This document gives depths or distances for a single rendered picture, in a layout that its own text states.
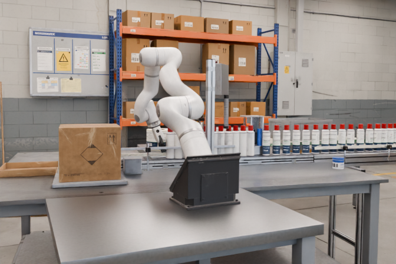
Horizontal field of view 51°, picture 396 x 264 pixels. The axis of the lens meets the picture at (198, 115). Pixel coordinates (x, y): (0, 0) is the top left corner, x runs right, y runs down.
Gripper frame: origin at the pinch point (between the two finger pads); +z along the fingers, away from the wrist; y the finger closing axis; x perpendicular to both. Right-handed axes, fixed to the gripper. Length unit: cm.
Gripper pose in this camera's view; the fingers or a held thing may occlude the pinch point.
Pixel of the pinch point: (162, 148)
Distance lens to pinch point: 259.9
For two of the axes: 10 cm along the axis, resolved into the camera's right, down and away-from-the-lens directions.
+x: -9.1, 3.5, -2.4
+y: -2.7, -0.5, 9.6
